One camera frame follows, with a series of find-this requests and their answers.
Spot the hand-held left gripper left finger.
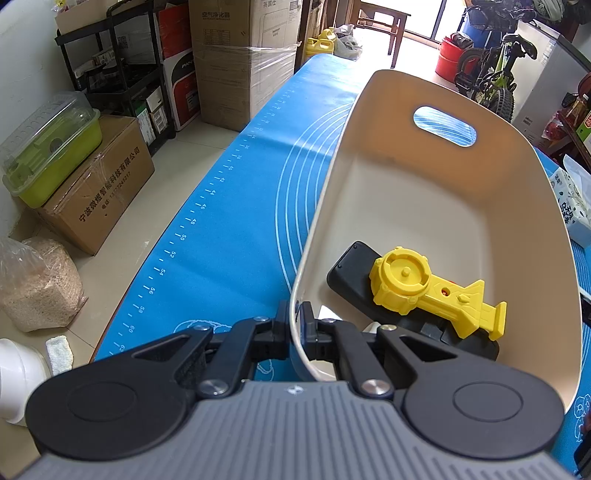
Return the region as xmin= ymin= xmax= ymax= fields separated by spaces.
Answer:
xmin=131 ymin=300 xmax=296 ymax=400

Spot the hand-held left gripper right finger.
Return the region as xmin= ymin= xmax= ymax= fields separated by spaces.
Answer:
xmin=298 ymin=301 xmax=458 ymax=400

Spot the black handheld device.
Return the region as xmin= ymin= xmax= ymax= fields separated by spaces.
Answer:
xmin=326 ymin=241 xmax=500 ymax=361

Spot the yellow plastic toy launcher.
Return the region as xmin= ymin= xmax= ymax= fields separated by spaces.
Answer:
xmin=368 ymin=247 xmax=508 ymax=340

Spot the beige plastic storage basket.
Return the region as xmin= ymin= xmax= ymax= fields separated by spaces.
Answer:
xmin=291 ymin=69 xmax=581 ymax=414

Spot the blue silicone baking mat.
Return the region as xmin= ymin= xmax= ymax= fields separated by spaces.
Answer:
xmin=90 ymin=53 xmax=591 ymax=480

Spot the white sponge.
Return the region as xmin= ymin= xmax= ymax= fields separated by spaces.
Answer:
xmin=45 ymin=335 xmax=75 ymax=376

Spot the printed brown cardboard box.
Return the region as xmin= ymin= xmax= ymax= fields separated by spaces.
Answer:
xmin=37 ymin=115 xmax=155 ymax=256

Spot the clear bag of grain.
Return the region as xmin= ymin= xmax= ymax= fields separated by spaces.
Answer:
xmin=0 ymin=237 xmax=88 ymax=333

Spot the plastic-wrapped cardboard box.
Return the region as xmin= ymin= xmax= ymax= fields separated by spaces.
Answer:
xmin=191 ymin=41 xmax=298 ymax=132

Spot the white cylindrical container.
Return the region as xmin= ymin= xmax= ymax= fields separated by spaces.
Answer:
xmin=0 ymin=339 xmax=52 ymax=428

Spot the red and black appliance box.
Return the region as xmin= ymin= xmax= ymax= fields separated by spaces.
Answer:
xmin=159 ymin=2 xmax=202 ymax=133

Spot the yellow plastic jug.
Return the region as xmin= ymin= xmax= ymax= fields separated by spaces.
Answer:
xmin=305 ymin=28 xmax=338 ymax=59

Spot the crumpled plastic bag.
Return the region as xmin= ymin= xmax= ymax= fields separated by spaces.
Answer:
xmin=332 ymin=25 xmax=363 ymax=61

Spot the black shelf cart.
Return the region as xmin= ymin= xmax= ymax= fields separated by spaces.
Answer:
xmin=54 ymin=0 xmax=176 ymax=155

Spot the green container with clear lid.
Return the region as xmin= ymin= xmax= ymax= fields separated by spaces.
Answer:
xmin=0 ymin=91 xmax=103 ymax=209

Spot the printed tissue box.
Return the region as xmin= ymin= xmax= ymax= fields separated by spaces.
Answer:
xmin=549 ymin=154 xmax=591 ymax=245

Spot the red bucket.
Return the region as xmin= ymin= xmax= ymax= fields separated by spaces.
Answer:
xmin=435 ymin=33 xmax=474 ymax=79

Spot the air purifier cardboard box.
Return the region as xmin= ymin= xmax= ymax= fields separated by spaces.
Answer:
xmin=188 ymin=0 xmax=305 ymax=49

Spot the green and black bicycle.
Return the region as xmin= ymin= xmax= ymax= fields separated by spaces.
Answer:
xmin=455 ymin=0 xmax=539 ymax=123

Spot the wooden chair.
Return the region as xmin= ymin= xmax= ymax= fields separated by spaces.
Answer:
xmin=358 ymin=0 xmax=411 ymax=68

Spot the white chest freezer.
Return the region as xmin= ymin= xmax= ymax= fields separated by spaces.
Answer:
xmin=510 ymin=18 xmax=591 ymax=145

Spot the blue barrel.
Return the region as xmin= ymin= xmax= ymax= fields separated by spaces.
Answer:
xmin=462 ymin=7 xmax=495 ymax=47

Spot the small cardboard box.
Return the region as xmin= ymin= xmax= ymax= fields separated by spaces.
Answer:
xmin=55 ymin=0 xmax=112 ymax=34

